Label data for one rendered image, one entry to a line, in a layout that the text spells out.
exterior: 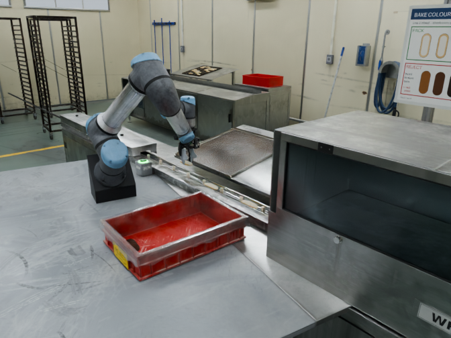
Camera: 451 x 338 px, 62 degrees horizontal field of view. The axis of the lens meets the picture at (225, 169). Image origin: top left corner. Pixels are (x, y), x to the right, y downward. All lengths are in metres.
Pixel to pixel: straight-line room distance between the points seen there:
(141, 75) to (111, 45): 8.02
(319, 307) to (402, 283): 0.26
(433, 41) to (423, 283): 1.23
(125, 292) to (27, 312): 0.28
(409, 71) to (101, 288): 1.66
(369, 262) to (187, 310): 0.54
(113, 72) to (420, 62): 8.16
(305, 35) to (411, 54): 4.10
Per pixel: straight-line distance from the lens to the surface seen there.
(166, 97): 1.48
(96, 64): 9.38
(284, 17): 6.35
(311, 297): 1.28
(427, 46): 2.05
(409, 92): 2.09
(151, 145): 2.47
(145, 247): 1.50
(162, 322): 1.17
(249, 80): 5.68
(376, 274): 1.18
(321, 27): 5.91
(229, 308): 1.20
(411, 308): 1.18
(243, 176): 1.96
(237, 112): 4.77
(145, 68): 1.52
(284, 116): 5.72
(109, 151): 1.72
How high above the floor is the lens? 1.60
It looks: 20 degrees down
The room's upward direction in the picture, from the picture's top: 1 degrees clockwise
